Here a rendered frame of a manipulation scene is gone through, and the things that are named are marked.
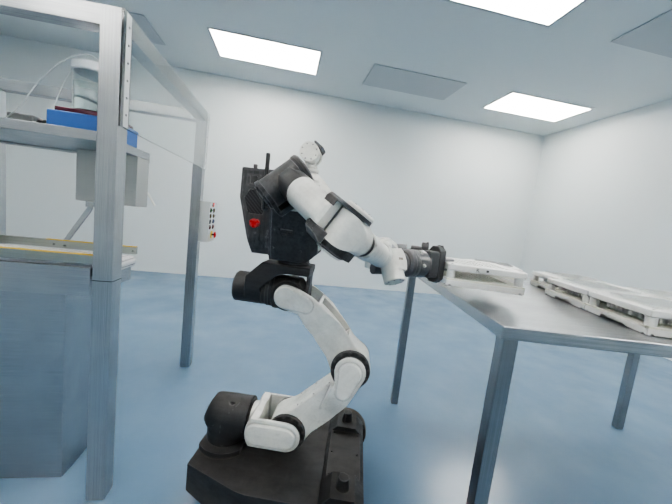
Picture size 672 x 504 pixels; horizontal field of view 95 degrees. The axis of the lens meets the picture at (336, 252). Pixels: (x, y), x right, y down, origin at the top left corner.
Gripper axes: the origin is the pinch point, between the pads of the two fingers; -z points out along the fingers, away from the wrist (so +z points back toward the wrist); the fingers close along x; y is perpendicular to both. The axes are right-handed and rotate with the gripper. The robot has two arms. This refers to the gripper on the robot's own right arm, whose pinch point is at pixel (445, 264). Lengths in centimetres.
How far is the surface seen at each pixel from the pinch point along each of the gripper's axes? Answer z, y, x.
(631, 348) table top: -23, 43, 14
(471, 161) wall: -350, -294, -129
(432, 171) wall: -287, -315, -105
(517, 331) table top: 3.7, 29.4, 12.1
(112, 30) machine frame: 100, -48, -61
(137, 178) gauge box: 95, -76, -20
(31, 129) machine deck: 121, -55, -29
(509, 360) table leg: 2.3, 27.9, 20.7
